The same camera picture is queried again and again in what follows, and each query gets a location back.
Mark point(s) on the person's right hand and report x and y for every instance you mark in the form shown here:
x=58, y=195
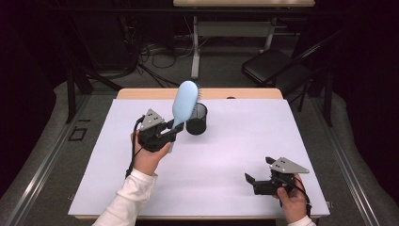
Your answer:
x=293, y=204

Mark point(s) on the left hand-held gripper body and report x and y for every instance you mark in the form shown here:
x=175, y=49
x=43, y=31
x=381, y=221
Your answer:
x=152, y=138

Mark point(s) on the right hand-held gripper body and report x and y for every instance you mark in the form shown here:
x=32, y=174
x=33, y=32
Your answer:
x=282, y=179

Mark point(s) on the white table cover sheet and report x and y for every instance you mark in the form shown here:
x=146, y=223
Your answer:
x=235, y=141

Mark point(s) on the white-framed desk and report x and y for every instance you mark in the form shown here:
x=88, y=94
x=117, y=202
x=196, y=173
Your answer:
x=244, y=3

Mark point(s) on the black metal stand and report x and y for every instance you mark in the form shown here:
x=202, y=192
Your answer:
x=328, y=103
x=71, y=100

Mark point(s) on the black folding chair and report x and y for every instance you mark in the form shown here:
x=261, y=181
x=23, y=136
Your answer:
x=266, y=64

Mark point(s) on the black mesh pen holder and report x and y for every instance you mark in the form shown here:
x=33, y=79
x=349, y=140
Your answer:
x=196, y=127

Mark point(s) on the metal floor rail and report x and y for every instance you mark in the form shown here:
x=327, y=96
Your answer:
x=40, y=169
x=348, y=169

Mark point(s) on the person's left hand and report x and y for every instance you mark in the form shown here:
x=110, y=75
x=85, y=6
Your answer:
x=147, y=161

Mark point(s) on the light blue hairbrush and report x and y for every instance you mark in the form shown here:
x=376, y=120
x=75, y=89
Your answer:
x=185, y=100

